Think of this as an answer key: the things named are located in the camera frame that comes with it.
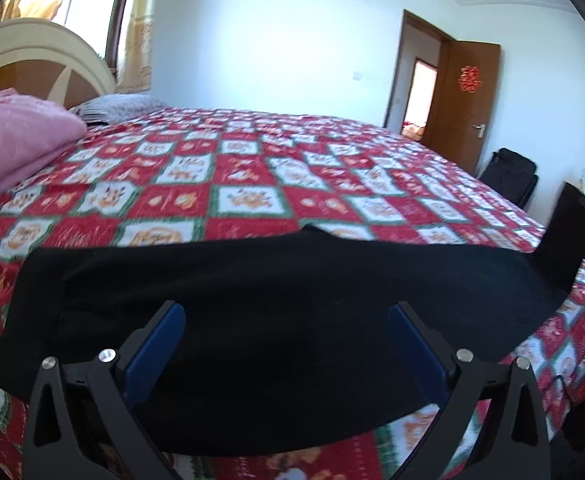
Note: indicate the brown door frame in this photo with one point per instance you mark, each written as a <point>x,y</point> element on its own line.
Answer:
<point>397,70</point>

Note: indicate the cream and wood headboard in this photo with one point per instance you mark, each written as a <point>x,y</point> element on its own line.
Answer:
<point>22,45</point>

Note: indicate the black folding chair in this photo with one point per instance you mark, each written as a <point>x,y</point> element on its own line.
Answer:
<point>510,175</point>

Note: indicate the red paper door decoration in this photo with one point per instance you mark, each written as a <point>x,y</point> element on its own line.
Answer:
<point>467,78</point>

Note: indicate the striped pillow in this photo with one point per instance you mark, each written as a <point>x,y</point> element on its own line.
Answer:
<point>117,107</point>

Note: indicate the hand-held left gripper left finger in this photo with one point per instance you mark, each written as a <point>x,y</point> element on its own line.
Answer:
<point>155,355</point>

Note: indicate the brown framed window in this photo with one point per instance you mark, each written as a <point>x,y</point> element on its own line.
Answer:
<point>117,20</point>

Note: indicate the narrow yellow curtain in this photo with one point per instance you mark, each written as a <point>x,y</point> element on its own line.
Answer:
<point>137,50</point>

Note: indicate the red cartoon patchwork bed sheet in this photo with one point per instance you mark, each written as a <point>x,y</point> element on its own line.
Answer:
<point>252,170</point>

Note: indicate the folded pink blanket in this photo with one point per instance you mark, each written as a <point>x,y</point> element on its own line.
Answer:
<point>12,135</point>

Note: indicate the black pants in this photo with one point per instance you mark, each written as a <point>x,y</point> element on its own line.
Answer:
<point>272,310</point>

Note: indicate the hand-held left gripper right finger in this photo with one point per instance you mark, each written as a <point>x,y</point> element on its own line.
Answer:
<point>420,355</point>

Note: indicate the brown wooden door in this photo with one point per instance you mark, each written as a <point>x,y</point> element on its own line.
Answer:
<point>462,125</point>

